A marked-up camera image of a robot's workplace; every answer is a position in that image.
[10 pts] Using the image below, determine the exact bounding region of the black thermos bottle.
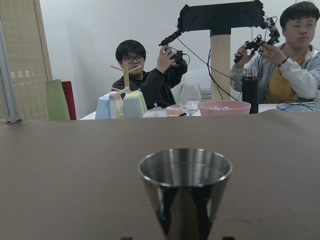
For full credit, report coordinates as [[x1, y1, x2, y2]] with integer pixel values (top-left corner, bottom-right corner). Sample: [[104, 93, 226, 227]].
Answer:
[[241, 67, 259, 114]]

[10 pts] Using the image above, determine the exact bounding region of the wine glass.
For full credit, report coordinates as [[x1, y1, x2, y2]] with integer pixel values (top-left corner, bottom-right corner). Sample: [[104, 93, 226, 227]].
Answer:
[[179, 83, 202, 116]]

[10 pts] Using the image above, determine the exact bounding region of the wooden cup rack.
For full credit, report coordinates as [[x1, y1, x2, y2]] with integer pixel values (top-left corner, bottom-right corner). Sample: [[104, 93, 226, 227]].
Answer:
[[109, 60, 145, 119]]

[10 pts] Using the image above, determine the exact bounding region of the steel double jigger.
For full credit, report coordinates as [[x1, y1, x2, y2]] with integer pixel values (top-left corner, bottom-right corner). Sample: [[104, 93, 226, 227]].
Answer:
[[138, 148, 233, 240]]

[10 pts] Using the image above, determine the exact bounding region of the pink bowl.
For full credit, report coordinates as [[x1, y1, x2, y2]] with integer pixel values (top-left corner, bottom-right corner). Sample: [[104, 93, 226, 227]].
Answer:
[[199, 100, 251, 116]]

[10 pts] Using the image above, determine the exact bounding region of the person in black jacket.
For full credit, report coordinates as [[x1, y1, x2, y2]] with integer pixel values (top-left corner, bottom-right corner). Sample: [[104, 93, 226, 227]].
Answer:
[[115, 39, 188, 110]]

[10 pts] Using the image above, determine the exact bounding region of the person in grey hoodie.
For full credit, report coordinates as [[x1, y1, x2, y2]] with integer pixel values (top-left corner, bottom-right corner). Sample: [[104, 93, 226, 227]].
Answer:
[[230, 1, 320, 104]]

